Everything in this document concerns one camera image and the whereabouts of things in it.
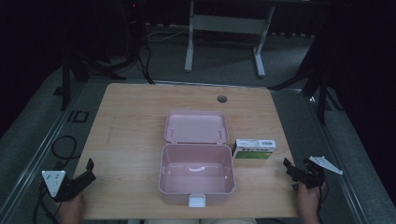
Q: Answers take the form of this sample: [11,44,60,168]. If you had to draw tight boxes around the person's light trousers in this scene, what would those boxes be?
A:
[135,217,258,224]

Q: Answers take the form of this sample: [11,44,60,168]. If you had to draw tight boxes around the black tripod stand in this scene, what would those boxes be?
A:
[266,34,345,126]
[53,52,127,112]

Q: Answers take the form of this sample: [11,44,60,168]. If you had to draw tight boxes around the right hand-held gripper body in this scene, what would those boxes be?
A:
[293,155,344,190]

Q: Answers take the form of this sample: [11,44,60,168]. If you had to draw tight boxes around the white floor cable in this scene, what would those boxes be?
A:
[145,27,190,43]

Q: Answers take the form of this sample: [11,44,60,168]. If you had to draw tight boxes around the left hand-held gripper cable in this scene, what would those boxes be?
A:
[32,181,62,224]

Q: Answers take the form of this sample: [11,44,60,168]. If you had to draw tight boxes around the person's left hand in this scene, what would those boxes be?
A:
[58,192,86,224]

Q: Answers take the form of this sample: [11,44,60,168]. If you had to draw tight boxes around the person's right hand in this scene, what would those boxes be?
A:
[295,182,328,224]

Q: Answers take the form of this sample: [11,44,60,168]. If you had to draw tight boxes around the right hand-held gripper cable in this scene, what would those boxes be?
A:
[315,186,329,224]

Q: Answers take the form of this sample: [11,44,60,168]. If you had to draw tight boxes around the black floor tape marking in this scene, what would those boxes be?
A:
[65,109,91,123]

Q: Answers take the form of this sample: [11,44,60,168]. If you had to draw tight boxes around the pink plastic box with lid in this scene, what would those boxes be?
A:
[157,109,236,209]

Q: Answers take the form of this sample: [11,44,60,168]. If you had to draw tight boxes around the black hanging cables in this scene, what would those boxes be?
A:
[123,0,156,86]

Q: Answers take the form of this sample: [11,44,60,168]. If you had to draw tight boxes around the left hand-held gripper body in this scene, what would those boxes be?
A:
[41,169,84,203]

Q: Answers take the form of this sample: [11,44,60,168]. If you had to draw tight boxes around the hand-held gripper cable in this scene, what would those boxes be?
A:
[32,181,62,224]
[315,186,329,224]

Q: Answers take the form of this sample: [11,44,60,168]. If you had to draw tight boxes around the black looped cable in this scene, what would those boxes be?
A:
[50,135,81,161]

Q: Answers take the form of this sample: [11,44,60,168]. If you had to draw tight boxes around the white metal desk frame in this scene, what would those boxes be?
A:
[184,0,276,78]

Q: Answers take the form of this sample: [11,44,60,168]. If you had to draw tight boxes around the white and green carton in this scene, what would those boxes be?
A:
[231,138,277,161]

